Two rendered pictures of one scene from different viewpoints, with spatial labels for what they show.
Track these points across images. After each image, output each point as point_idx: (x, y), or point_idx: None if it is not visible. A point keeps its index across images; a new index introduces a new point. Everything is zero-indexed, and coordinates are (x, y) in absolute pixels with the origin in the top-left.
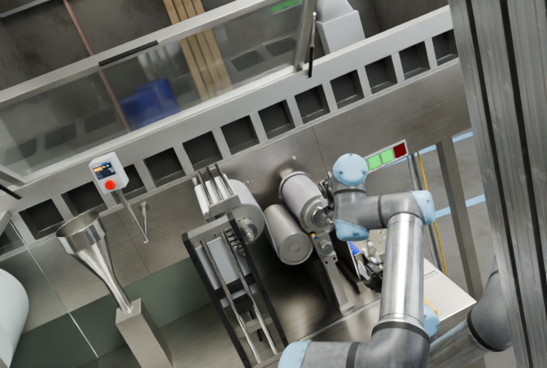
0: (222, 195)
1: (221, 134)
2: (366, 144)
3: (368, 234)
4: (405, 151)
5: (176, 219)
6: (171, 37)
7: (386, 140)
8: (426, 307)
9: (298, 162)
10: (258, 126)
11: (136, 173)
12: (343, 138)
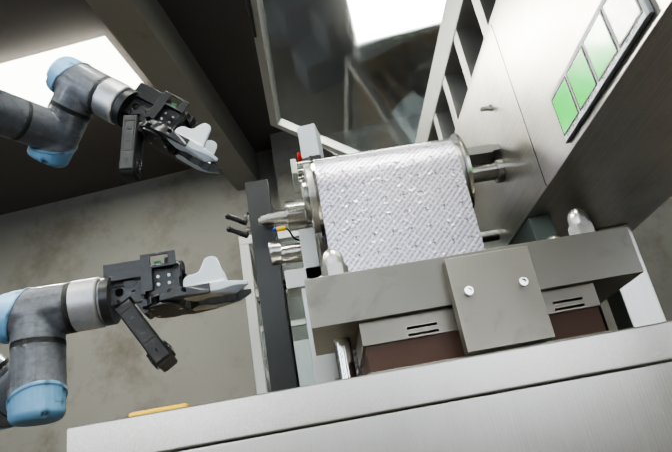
0: None
1: (447, 87)
2: (561, 27)
3: (28, 150)
4: (637, 2)
5: None
6: None
7: None
8: (14, 291)
9: (497, 117)
10: (461, 58)
11: None
12: (527, 31)
